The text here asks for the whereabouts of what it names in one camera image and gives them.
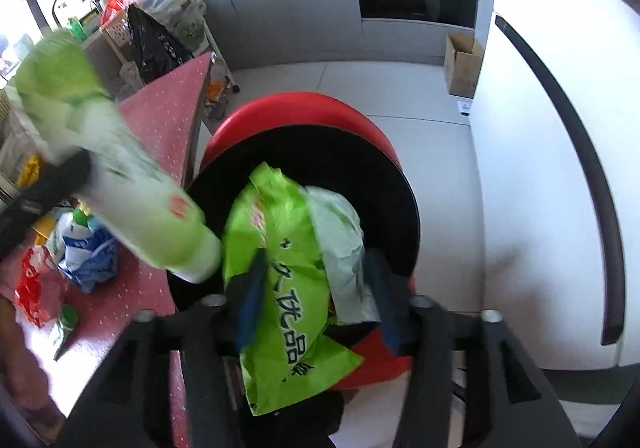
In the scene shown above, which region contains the white bottle green cap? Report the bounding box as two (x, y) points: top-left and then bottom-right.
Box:
(8, 30), (222, 283)

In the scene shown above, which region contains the green snack bag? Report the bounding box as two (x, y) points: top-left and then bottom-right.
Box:
(222, 164), (380, 416)

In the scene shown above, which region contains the grey kitchen cabinet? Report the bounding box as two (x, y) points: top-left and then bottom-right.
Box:
(204, 0), (494, 68)

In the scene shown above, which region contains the blue white plastic wrapper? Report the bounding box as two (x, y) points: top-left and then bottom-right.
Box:
(46, 209), (117, 294)

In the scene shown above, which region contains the red plastic wrapper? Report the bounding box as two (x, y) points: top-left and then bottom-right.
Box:
(14, 245), (68, 329)

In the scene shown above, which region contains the red stool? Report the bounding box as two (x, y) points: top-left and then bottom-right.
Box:
(199, 90), (419, 392)

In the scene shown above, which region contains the black plastic bag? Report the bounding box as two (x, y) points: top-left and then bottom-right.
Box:
(127, 4), (193, 84)

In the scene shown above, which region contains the white refrigerator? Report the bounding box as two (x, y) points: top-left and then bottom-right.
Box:
(471, 0), (639, 370)

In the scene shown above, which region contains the cardboard box on floor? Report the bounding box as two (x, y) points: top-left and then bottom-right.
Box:
(444, 33), (484, 99)

